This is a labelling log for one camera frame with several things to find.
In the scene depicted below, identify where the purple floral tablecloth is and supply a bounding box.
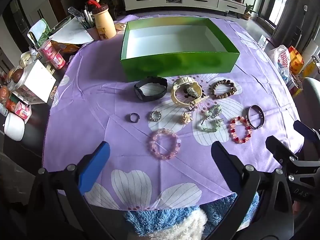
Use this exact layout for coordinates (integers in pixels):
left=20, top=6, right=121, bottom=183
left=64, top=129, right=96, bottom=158
left=42, top=14, right=304, bottom=210

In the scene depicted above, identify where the small potted plant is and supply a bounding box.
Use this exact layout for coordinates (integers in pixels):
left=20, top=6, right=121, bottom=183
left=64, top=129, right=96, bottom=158
left=241, top=4, right=258, bottom=21

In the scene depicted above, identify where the orange yellow bag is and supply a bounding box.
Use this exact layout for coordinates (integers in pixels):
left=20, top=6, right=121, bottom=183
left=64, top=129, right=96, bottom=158
left=287, top=45, right=305, bottom=75

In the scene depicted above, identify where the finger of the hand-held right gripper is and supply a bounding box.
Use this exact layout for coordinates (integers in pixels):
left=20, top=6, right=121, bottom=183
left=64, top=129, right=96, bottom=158
left=294, top=120, right=320, bottom=147
left=265, top=135, right=298, bottom=165

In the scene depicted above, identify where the white tv cabinet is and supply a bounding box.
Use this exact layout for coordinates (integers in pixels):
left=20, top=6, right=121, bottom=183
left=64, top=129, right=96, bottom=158
left=122, top=0, right=247, bottom=14

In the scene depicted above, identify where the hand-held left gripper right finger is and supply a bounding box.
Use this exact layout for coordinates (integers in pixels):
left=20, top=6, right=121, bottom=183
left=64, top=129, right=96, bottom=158
left=205, top=141, right=294, bottom=240

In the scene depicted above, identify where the white box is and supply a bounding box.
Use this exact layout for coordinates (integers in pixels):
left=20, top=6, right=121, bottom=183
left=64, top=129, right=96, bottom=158
left=11, top=60, right=57, bottom=104

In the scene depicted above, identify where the green jade bead bracelet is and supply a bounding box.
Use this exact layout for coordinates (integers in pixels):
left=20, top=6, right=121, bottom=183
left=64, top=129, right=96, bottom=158
left=201, top=119, right=224, bottom=133

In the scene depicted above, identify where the black wrist watch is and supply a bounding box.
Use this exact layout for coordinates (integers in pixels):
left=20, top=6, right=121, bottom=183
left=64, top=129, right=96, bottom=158
left=134, top=76, right=168, bottom=102

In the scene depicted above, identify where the green white carton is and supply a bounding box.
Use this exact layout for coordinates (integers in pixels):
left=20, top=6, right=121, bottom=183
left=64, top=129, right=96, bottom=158
left=27, top=18, right=52, bottom=49

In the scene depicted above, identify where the silver beaded ring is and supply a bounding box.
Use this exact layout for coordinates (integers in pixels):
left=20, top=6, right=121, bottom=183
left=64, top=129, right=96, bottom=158
left=149, top=110, right=162, bottom=122

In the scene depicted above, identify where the dark leafy houseplant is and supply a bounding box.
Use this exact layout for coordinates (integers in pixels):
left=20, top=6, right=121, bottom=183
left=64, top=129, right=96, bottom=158
left=100, top=0, right=120, bottom=20

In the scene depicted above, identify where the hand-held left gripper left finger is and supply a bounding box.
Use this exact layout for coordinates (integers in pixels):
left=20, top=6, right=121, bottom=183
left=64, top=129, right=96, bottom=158
left=26, top=141, right=116, bottom=240

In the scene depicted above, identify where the bunch of pens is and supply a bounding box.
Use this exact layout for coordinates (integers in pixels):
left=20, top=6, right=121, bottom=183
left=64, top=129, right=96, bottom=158
left=77, top=9, right=97, bottom=29

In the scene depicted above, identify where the blue white fluffy garment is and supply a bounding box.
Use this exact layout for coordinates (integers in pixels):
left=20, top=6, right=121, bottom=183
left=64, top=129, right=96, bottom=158
left=124, top=192, right=260, bottom=240

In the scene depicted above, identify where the white plastic bag red print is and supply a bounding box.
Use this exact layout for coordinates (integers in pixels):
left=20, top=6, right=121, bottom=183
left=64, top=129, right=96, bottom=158
left=271, top=45, right=292, bottom=74

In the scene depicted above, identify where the pink bead bracelet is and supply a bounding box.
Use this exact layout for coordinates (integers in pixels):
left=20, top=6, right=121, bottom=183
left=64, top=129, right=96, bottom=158
left=149, top=128, right=181, bottom=160

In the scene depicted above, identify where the brown wooden bead bracelet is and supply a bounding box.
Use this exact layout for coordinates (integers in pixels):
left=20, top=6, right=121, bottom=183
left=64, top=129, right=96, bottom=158
left=209, top=79, right=237, bottom=99

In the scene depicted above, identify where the pink pen holder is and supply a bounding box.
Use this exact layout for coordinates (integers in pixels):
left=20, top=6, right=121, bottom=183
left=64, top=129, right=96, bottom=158
left=86, top=26, right=100, bottom=42

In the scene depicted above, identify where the beige wrist watch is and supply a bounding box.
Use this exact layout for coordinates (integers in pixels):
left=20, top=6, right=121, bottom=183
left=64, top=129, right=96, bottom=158
left=171, top=76, right=209, bottom=110

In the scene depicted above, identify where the green cardboard box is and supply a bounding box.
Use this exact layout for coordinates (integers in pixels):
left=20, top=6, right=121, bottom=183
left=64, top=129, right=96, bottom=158
left=120, top=17, right=240, bottom=82

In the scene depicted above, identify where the pink packet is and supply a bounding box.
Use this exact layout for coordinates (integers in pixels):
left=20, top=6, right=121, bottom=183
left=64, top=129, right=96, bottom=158
left=15, top=102, right=32, bottom=119

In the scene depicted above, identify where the white jar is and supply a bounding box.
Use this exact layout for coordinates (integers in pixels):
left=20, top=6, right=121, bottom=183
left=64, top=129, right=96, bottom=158
left=4, top=112, right=25, bottom=141

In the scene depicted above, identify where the speckled black white hair clip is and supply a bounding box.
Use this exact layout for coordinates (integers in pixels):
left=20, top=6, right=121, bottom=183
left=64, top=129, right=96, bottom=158
left=184, top=87, right=202, bottom=98

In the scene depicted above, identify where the red bead bracelet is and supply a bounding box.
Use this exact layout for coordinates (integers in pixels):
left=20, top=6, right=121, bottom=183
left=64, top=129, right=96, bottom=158
left=227, top=116, right=252, bottom=144

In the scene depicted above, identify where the grey chair back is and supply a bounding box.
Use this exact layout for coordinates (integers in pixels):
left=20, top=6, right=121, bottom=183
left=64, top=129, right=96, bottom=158
left=301, top=77, right=320, bottom=130

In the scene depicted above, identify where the grey remote control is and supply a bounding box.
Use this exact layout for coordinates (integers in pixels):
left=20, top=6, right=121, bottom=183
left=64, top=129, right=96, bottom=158
left=68, top=6, right=82, bottom=18

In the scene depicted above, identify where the pink can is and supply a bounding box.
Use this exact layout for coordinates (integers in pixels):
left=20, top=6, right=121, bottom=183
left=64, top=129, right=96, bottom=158
left=51, top=51, right=66, bottom=70
left=37, top=40, right=54, bottom=60

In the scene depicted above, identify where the yellow bear bottle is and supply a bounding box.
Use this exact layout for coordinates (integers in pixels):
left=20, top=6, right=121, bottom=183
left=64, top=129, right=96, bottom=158
left=86, top=0, right=117, bottom=40

